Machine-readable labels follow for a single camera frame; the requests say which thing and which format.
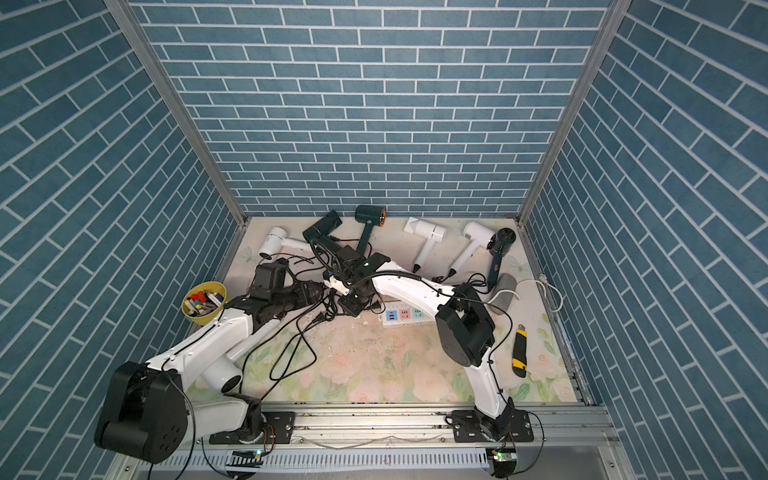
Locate black power cord with plug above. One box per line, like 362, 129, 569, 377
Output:
239, 239, 385, 400

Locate white power strip coloured sockets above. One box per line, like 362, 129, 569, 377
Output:
378, 301, 435, 328

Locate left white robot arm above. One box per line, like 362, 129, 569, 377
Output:
94, 259, 325, 464

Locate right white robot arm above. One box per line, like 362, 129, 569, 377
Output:
311, 241, 516, 441

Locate dark green dryer angled nozzle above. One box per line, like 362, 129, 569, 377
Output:
303, 210, 342, 254

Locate white hair dryer far left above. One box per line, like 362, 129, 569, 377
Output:
258, 227, 311, 260

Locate dark green dryer centre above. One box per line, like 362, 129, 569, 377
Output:
354, 205, 387, 255

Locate white folding hair dryer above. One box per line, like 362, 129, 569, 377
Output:
404, 217, 447, 273

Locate yellow cup of pens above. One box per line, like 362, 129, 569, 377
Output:
180, 281, 229, 326

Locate large white dryer front left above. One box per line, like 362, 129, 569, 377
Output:
201, 319, 281, 394

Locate white glossy hair dryer right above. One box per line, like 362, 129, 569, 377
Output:
447, 221, 495, 278

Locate dark green dryer right corner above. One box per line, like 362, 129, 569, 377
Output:
487, 227, 517, 290

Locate yellow black utility knife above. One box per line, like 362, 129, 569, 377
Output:
512, 324, 528, 378

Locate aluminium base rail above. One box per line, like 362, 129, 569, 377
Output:
108, 404, 633, 479

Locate white wall cable connector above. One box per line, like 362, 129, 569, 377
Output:
520, 274, 564, 313

